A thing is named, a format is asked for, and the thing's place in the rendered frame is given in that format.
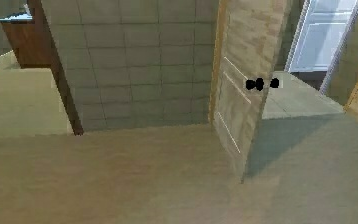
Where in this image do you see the light wooden room door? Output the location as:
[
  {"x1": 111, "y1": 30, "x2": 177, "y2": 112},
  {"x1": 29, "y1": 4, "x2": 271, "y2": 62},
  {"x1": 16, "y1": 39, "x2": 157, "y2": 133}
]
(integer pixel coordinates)
[{"x1": 208, "y1": 0, "x2": 293, "y2": 184}]

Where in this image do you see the dark brown wooden cabinet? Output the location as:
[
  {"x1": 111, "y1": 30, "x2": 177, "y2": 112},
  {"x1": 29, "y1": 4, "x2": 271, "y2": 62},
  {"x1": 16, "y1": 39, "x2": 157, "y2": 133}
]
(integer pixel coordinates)
[{"x1": 0, "y1": 11, "x2": 55, "y2": 70}]

